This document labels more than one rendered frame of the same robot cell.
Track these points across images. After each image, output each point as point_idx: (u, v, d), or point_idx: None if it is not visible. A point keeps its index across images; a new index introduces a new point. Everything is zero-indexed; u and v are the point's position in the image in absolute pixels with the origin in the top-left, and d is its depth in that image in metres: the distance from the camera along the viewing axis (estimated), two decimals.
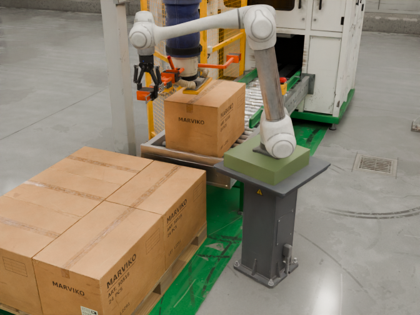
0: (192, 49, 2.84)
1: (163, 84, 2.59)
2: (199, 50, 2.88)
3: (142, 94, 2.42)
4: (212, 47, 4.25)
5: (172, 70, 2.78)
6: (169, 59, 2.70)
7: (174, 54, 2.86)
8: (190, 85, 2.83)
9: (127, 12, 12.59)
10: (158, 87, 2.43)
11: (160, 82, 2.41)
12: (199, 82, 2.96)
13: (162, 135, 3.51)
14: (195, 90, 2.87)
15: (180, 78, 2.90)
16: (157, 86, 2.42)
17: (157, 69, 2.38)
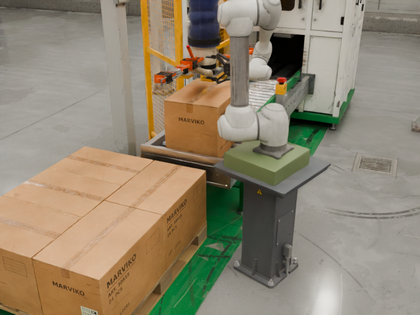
0: (211, 40, 3.10)
1: (180, 70, 2.87)
2: (217, 41, 3.14)
3: (159, 77, 2.72)
4: None
5: (191, 58, 3.06)
6: (187, 48, 2.98)
7: (195, 45, 3.13)
8: (207, 73, 3.09)
9: (127, 12, 12.59)
10: (215, 55, 2.93)
11: (219, 52, 2.92)
12: (217, 71, 3.22)
13: (162, 135, 3.51)
14: None
15: (199, 66, 3.17)
16: (216, 55, 2.94)
17: (229, 59, 2.92)
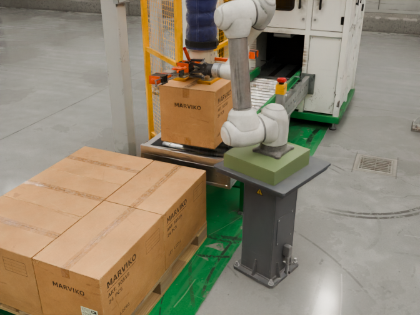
0: (209, 42, 3.08)
1: (175, 72, 2.84)
2: (215, 44, 3.11)
3: (154, 78, 2.68)
4: None
5: (187, 60, 3.03)
6: (184, 50, 2.95)
7: (193, 47, 3.10)
8: (204, 75, 3.06)
9: (127, 12, 12.59)
10: (188, 61, 2.97)
11: (192, 59, 2.96)
12: None
13: None
14: (208, 81, 3.10)
15: (196, 69, 3.14)
16: (189, 61, 2.98)
17: (202, 59, 2.94)
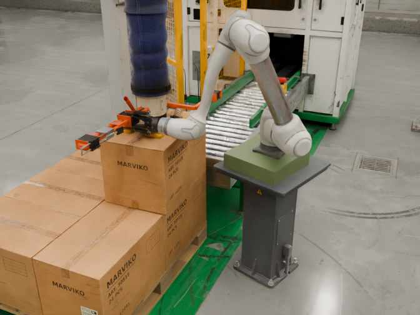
0: (157, 88, 2.56)
1: (112, 130, 2.32)
2: (165, 89, 2.59)
3: (81, 143, 2.17)
4: (212, 47, 4.25)
5: (131, 111, 2.51)
6: (125, 100, 2.44)
7: (139, 94, 2.58)
8: None
9: None
10: (130, 114, 2.46)
11: (136, 110, 2.45)
12: None
13: None
14: (158, 134, 2.59)
15: None
16: (132, 114, 2.46)
17: (147, 111, 2.42)
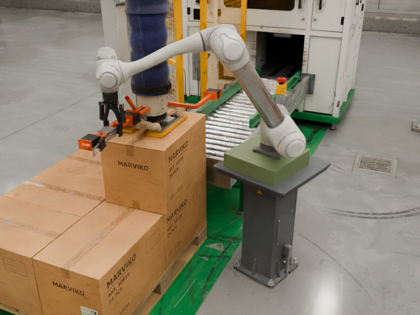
0: (158, 87, 2.55)
1: (114, 129, 2.32)
2: (166, 87, 2.59)
3: (84, 142, 2.16)
4: None
5: (132, 110, 2.51)
6: (126, 100, 2.43)
7: (139, 93, 2.58)
8: (153, 127, 2.54)
9: None
10: (122, 125, 2.32)
11: (123, 121, 2.30)
12: (167, 123, 2.67)
13: None
14: (159, 133, 2.58)
15: (145, 118, 2.62)
16: (120, 124, 2.32)
17: (120, 107, 2.27)
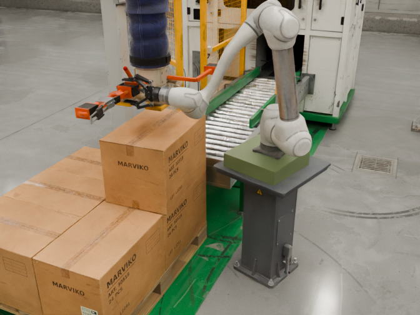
0: (157, 59, 2.48)
1: (112, 99, 2.25)
2: (165, 60, 2.52)
3: (81, 111, 2.09)
4: (212, 47, 4.25)
5: (131, 82, 2.44)
6: (125, 70, 2.36)
7: (138, 65, 2.51)
8: None
9: None
10: (132, 77, 2.37)
11: (138, 74, 2.36)
12: None
13: None
14: (159, 106, 2.51)
15: (144, 91, 2.55)
16: (134, 77, 2.37)
17: (150, 80, 2.35)
